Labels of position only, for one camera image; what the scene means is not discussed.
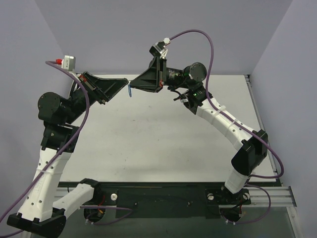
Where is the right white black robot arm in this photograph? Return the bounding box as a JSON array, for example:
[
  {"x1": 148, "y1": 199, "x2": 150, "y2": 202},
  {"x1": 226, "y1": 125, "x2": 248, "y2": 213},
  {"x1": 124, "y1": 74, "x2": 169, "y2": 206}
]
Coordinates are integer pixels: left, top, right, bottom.
[{"x1": 129, "y1": 57, "x2": 267, "y2": 203}]

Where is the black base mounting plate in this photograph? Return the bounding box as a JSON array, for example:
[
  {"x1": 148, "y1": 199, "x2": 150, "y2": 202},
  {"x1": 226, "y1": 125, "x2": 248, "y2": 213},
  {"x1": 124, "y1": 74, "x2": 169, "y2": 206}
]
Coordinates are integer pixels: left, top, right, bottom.
[{"x1": 99, "y1": 182, "x2": 251, "y2": 219}]

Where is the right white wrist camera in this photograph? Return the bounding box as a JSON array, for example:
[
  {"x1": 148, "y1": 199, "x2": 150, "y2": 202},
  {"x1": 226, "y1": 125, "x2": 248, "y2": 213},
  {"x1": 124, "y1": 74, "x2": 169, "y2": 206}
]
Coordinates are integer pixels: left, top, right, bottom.
[{"x1": 149, "y1": 38, "x2": 170, "y2": 59}]

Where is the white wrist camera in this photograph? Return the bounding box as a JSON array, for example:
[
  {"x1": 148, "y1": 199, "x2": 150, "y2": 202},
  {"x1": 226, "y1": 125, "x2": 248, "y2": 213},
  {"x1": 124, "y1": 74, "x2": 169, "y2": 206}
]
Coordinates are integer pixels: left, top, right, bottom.
[
  {"x1": 55, "y1": 55, "x2": 79, "y2": 79},
  {"x1": 149, "y1": 38, "x2": 170, "y2": 59}
]

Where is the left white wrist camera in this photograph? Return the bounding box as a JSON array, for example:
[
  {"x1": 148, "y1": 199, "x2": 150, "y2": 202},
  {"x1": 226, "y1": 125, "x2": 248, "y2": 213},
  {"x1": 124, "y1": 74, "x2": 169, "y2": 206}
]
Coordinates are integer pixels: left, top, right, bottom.
[{"x1": 55, "y1": 55, "x2": 79, "y2": 79}]

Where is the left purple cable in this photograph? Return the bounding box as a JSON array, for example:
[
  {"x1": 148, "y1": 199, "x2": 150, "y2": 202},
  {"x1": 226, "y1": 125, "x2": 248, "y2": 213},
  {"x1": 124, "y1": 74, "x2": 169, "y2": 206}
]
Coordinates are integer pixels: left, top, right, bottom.
[{"x1": 0, "y1": 60, "x2": 134, "y2": 238}]

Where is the purple cable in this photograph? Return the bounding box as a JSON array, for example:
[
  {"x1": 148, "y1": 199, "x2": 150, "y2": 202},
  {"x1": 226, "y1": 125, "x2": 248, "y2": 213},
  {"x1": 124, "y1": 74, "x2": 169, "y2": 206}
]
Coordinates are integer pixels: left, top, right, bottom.
[
  {"x1": 170, "y1": 29, "x2": 285, "y2": 226},
  {"x1": 0, "y1": 60, "x2": 134, "y2": 238}
]

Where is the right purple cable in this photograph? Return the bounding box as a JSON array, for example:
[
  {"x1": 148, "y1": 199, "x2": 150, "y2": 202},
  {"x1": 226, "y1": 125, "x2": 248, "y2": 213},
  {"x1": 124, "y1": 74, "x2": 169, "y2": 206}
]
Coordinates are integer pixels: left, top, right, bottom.
[{"x1": 170, "y1": 29, "x2": 285, "y2": 226}]

